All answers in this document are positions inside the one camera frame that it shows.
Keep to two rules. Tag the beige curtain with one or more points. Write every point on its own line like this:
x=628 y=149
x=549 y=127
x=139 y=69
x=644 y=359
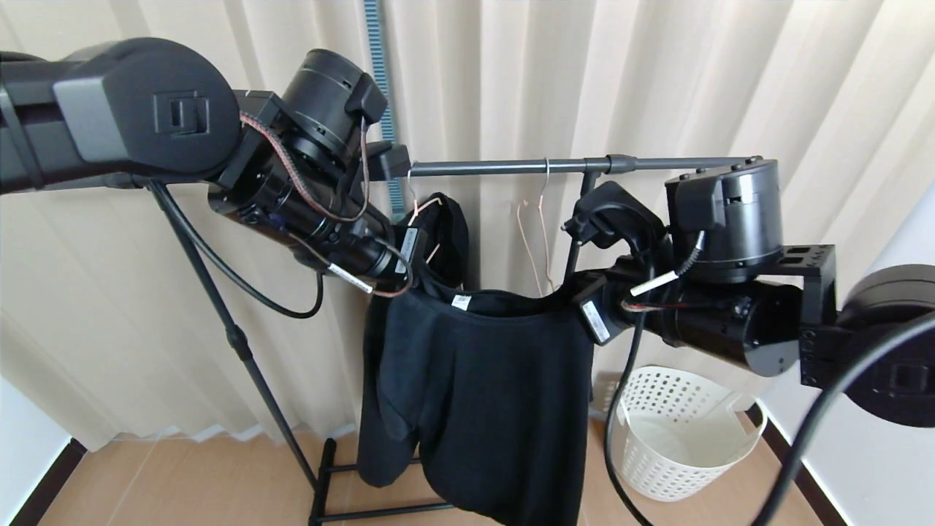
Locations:
x=694 y=73
x=109 y=292

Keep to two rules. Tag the black shorts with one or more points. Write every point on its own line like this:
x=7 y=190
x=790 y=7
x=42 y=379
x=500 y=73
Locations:
x=449 y=241

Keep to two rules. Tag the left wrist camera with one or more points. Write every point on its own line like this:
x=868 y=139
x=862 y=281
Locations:
x=383 y=161

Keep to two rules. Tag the white laundry basket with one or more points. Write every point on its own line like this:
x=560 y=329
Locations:
x=679 y=446

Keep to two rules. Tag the pink clothes hanger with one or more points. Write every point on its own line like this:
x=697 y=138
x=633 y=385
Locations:
x=544 y=241
x=418 y=208

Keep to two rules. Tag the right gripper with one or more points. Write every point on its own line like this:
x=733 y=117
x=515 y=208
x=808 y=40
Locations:
x=730 y=325

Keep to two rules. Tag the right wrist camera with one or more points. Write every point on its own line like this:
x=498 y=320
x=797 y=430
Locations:
x=613 y=212

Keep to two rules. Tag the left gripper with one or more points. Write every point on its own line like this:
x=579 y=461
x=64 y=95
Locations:
x=321 y=219

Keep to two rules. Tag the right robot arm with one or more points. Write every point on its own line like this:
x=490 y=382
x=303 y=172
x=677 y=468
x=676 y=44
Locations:
x=730 y=219

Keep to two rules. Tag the black garment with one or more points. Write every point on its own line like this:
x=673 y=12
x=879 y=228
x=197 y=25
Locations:
x=497 y=402

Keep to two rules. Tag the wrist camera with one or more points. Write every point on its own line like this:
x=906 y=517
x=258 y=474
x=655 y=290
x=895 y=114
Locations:
x=613 y=212
x=383 y=161

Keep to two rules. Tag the window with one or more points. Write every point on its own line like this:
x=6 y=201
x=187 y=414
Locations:
x=376 y=66

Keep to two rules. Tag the black clothes rack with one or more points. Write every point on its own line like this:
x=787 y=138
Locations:
x=511 y=166

